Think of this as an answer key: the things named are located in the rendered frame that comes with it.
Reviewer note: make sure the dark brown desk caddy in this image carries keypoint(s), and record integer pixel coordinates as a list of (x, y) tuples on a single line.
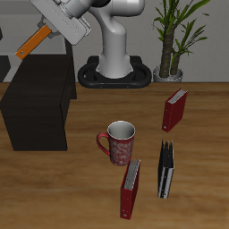
[(35, 98)]

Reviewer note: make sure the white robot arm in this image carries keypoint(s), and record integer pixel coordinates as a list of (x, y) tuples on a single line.
[(114, 44)]

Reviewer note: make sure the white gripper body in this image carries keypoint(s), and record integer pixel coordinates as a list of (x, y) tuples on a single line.
[(61, 21)]

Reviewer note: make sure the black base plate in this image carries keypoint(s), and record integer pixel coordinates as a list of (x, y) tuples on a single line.
[(89, 79)]

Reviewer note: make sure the red book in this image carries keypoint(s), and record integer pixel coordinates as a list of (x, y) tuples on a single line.
[(128, 196), (174, 111)]

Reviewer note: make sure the red patterned mug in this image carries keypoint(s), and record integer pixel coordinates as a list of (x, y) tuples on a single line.
[(120, 147)]

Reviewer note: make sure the black book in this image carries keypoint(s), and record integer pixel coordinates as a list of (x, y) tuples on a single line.
[(165, 176)]

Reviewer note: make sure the green pot plant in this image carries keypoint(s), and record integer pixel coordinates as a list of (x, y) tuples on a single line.
[(167, 41)]

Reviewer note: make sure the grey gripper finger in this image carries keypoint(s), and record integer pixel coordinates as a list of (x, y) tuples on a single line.
[(54, 33), (43, 22)]

